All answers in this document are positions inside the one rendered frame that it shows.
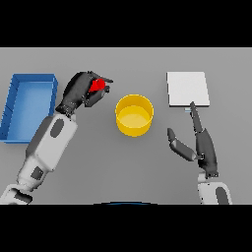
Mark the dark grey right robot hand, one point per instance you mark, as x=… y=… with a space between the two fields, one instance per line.
x=205 y=147

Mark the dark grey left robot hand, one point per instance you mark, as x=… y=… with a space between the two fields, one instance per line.
x=76 y=90

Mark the red beaker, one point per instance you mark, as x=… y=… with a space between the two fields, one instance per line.
x=97 y=85

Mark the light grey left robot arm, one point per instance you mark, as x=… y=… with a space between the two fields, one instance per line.
x=49 y=144

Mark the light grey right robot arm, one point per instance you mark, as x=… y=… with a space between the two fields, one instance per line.
x=215 y=193

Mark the pale square measuring scale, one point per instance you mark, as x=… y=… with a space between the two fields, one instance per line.
x=187 y=88

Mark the yellow bowl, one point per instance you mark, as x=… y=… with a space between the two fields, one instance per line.
x=134 y=115

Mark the blue tray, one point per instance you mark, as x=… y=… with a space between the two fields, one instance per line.
x=29 y=106

